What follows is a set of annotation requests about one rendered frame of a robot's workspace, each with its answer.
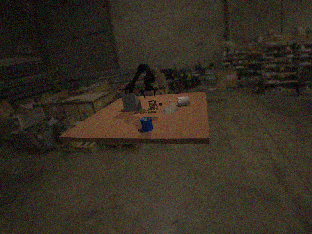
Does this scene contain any blue mug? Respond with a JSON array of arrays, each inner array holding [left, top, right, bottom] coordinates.
[[140, 117, 153, 133]]

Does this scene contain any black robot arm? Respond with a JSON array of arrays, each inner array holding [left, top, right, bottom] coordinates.
[[124, 64, 155, 94]]

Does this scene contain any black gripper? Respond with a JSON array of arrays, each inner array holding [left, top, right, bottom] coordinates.
[[139, 83, 158, 98]]

